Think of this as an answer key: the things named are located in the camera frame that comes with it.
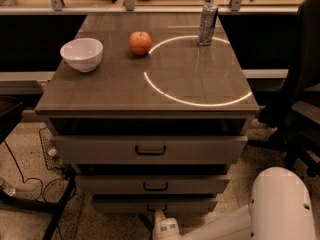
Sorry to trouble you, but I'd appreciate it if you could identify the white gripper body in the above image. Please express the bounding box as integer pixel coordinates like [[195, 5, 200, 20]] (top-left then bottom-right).
[[152, 210, 180, 240]]

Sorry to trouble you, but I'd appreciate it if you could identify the grey bottom drawer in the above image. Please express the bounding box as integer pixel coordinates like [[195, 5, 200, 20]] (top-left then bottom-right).
[[92, 196, 217, 213]]

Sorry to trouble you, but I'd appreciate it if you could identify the grey drawer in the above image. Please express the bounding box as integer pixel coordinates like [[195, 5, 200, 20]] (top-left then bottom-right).
[[76, 175, 230, 195], [92, 196, 217, 213], [52, 136, 247, 165]]

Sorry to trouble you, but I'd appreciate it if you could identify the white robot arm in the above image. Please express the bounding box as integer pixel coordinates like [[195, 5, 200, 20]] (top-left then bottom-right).
[[152, 167, 317, 240]]

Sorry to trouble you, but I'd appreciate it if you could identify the grey middle drawer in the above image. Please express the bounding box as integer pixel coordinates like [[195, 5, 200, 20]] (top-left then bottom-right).
[[76, 175, 230, 195]]

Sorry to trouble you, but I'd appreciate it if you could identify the grey drawer cabinet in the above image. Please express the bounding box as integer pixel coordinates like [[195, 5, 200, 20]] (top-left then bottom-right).
[[36, 13, 258, 199]]

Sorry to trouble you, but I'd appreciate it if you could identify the grey top drawer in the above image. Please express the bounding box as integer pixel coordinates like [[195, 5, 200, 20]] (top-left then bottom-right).
[[52, 136, 247, 165]]

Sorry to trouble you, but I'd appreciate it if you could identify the blue cross floor tape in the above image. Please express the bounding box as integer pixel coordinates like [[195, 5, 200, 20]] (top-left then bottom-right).
[[138, 213, 153, 232]]

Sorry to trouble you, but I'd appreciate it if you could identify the black office chair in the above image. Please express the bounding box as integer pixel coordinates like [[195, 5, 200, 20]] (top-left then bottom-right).
[[248, 0, 320, 177]]

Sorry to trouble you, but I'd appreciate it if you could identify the red apple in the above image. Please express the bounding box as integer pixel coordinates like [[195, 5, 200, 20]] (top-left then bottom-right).
[[129, 31, 152, 56]]

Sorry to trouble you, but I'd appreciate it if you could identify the white ceramic bowl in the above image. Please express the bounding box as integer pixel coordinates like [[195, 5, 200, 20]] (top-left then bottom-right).
[[60, 38, 103, 72]]

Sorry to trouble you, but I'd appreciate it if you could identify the black stand left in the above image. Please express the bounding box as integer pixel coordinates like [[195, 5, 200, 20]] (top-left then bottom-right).
[[0, 95, 77, 240]]

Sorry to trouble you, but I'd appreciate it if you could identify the wire mesh basket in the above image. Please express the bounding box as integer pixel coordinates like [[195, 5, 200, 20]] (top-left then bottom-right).
[[39, 127, 75, 178]]

